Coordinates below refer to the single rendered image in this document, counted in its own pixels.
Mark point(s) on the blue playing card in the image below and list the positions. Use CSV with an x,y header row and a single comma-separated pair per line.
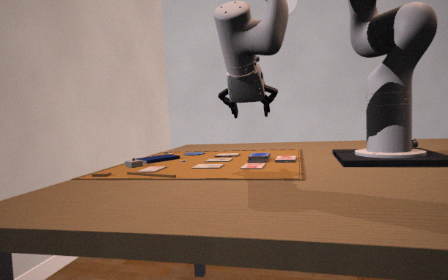
x,y
260,154

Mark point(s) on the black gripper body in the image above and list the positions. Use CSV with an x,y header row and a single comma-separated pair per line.
x,y
246,88

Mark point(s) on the orange card cloth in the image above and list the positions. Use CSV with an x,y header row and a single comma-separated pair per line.
x,y
228,170
301,176

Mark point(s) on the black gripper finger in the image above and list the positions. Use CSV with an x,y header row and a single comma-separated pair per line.
x,y
226,100
268,99

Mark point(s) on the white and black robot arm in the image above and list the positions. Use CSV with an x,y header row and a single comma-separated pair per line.
x,y
407,31

